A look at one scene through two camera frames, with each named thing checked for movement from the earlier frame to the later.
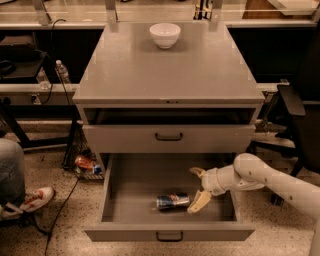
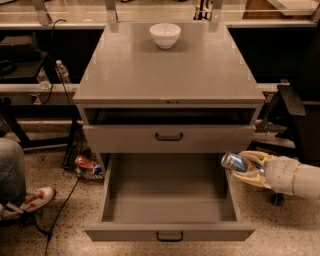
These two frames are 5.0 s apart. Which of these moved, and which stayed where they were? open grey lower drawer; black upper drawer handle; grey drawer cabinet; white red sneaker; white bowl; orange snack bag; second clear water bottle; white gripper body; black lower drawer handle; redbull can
Moved: white gripper body; redbull can
Stayed: open grey lower drawer; white bowl; white red sneaker; second clear water bottle; black lower drawer handle; orange snack bag; black upper drawer handle; grey drawer cabinet
